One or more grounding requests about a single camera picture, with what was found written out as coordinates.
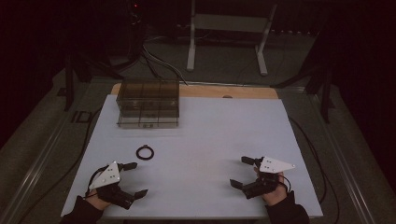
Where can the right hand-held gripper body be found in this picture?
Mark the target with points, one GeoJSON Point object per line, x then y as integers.
{"type": "Point", "coordinates": [274, 165]}

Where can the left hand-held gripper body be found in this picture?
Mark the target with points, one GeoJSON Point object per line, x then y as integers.
{"type": "Point", "coordinates": [109, 177]}

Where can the transparent plastic drawer box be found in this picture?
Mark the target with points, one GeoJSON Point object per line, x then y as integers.
{"type": "Point", "coordinates": [148, 104]}

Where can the person's left hand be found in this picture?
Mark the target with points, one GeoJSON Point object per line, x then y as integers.
{"type": "Point", "coordinates": [97, 202]}

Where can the person's right hand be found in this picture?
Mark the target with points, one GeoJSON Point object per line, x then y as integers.
{"type": "Point", "coordinates": [275, 195]}

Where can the white table cover sheet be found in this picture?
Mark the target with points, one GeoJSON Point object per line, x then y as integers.
{"type": "Point", "coordinates": [202, 140]}

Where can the black tripod stand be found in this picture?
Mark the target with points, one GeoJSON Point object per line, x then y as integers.
{"type": "Point", "coordinates": [70, 81]}
{"type": "Point", "coordinates": [325, 93]}

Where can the white metal stand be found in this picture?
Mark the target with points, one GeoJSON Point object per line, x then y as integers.
{"type": "Point", "coordinates": [230, 22]}

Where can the dark device with red light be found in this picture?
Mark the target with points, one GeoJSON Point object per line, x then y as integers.
{"type": "Point", "coordinates": [135, 12]}

